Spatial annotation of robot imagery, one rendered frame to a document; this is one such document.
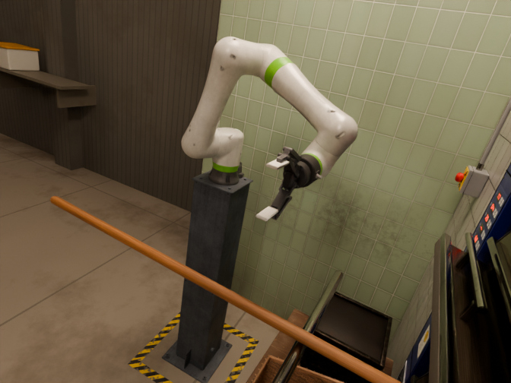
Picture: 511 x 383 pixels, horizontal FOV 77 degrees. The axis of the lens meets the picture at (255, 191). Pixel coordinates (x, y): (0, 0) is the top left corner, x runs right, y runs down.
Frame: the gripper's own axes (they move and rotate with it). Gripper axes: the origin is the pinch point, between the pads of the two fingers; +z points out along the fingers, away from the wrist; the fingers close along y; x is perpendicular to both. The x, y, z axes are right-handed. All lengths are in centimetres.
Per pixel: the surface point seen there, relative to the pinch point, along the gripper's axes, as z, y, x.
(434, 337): 13.0, 7.9, -40.5
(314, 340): 6.7, 28.2, -21.9
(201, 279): 7.0, 28.5, 11.2
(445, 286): 0.3, 5.0, -41.1
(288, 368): 14.4, 31.4, -19.3
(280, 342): -44, 91, -3
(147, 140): -189, 83, 235
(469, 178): -83, 1, -49
